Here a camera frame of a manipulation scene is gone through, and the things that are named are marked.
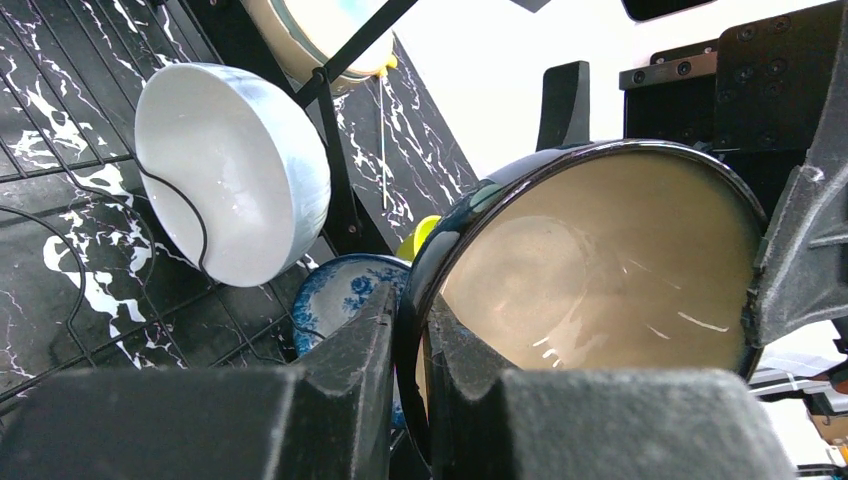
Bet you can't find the blue patterned bowl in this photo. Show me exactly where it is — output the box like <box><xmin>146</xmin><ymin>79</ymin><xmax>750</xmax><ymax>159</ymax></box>
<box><xmin>291</xmin><ymin>253</ymin><xmax>412</xmax><ymax>429</ymax></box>

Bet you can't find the dark blue beige bowl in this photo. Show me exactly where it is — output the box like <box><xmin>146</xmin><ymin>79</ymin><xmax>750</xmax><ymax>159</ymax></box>
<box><xmin>394</xmin><ymin>139</ymin><xmax>767</xmax><ymax>459</ymax></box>

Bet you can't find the black wire dish rack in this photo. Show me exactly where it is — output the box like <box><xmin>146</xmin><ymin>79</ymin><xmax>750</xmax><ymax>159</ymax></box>
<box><xmin>0</xmin><ymin>0</ymin><xmax>422</xmax><ymax>412</ymax></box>

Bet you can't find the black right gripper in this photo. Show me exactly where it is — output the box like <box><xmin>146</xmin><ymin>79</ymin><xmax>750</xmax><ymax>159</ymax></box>
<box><xmin>535</xmin><ymin>0</ymin><xmax>848</xmax><ymax>349</ymax></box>

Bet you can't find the dark striped white bowl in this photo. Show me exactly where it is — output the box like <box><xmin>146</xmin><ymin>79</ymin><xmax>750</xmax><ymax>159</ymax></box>
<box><xmin>135</xmin><ymin>63</ymin><xmax>331</xmax><ymax>287</ymax></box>

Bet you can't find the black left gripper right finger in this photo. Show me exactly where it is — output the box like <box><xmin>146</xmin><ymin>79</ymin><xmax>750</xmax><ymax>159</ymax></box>
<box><xmin>428</xmin><ymin>299</ymin><xmax>795</xmax><ymax>479</ymax></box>

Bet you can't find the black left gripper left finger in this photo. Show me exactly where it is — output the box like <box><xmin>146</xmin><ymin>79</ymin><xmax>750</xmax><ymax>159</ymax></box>
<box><xmin>1</xmin><ymin>286</ymin><xmax>395</xmax><ymax>479</ymax></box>

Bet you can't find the yellow green bowl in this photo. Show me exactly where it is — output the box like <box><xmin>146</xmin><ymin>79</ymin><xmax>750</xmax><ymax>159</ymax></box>
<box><xmin>395</xmin><ymin>215</ymin><xmax>441</xmax><ymax>262</ymax></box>

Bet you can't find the pale green bowl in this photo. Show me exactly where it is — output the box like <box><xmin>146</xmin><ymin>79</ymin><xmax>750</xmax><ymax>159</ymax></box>
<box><xmin>242</xmin><ymin>0</ymin><xmax>398</xmax><ymax>96</ymax></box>

